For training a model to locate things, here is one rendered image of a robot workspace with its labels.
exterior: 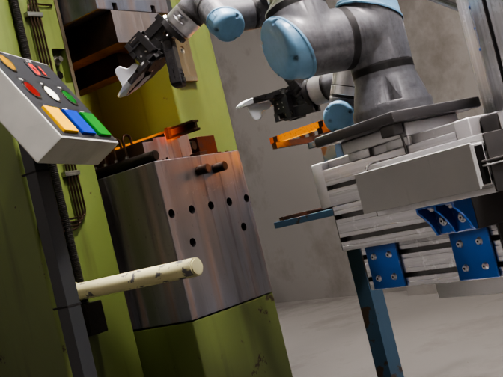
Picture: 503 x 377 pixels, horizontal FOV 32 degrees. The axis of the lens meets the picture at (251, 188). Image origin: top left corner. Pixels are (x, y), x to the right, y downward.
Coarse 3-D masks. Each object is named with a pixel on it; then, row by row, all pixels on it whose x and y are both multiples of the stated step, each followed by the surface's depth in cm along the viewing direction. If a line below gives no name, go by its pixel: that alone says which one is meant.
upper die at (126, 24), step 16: (112, 16) 250; (128, 16) 255; (144, 16) 261; (80, 32) 258; (96, 32) 255; (112, 32) 251; (128, 32) 254; (80, 48) 259; (96, 48) 255; (112, 48) 255; (80, 64) 266
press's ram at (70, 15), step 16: (64, 0) 254; (80, 0) 250; (96, 0) 247; (112, 0) 252; (128, 0) 257; (144, 0) 262; (160, 0) 268; (64, 16) 254; (80, 16) 251; (96, 16) 254
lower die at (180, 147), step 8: (160, 136) 258; (184, 136) 263; (136, 144) 250; (144, 144) 249; (152, 144) 252; (160, 144) 255; (168, 144) 257; (176, 144) 260; (184, 144) 263; (120, 152) 254; (128, 152) 252; (136, 152) 251; (144, 152) 249; (160, 152) 254; (168, 152) 257; (176, 152) 259; (184, 152) 262; (112, 160) 257; (120, 160) 255; (160, 160) 253
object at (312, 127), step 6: (306, 126) 278; (312, 126) 276; (318, 126) 274; (288, 132) 284; (294, 132) 282; (300, 132) 280; (306, 132) 278; (270, 138) 291; (282, 138) 286; (288, 138) 284
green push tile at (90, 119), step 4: (80, 112) 211; (84, 112) 213; (84, 116) 211; (88, 116) 214; (92, 116) 216; (88, 120) 211; (92, 120) 213; (96, 120) 216; (88, 124) 211; (92, 124) 211; (96, 124) 213; (100, 124) 216; (92, 128) 210; (96, 128) 211; (100, 128) 214; (104, 128) 216; (96, 132) 210; (100, 132) 211; (104, 132) 213; (108, 132) 216; (104, 136) 214; (108, 136) 216
